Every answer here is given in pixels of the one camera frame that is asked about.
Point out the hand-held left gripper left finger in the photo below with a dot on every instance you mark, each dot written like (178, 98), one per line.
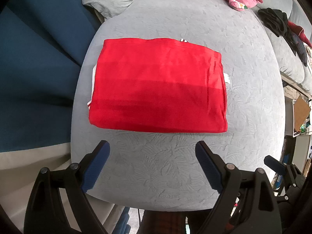
(96, 168)

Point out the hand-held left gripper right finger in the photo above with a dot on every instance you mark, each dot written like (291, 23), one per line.
(209, 168)

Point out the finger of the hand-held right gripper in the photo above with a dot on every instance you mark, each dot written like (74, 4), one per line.
(274, 163)

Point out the red pants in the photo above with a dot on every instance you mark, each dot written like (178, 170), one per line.
(158, 85)

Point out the grey upholstered ottoman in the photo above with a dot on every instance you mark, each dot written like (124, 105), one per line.
(170, 160)

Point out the brown cardboard sheet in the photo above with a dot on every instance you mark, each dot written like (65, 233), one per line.
(301, 112)

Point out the person's plaid trouser leg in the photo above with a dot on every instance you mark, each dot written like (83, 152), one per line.
(160, 223)

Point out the grey sofa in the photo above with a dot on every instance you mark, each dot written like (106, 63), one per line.
(287, 63)

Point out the dark navy garment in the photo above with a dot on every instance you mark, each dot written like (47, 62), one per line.
(301, 50)

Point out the dark blue cloth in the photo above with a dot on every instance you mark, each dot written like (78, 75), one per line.
(36, 65)

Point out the dark red garment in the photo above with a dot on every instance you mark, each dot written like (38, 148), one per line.
(298, 29)

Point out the black garment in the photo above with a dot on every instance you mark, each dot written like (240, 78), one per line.
(275, 20)

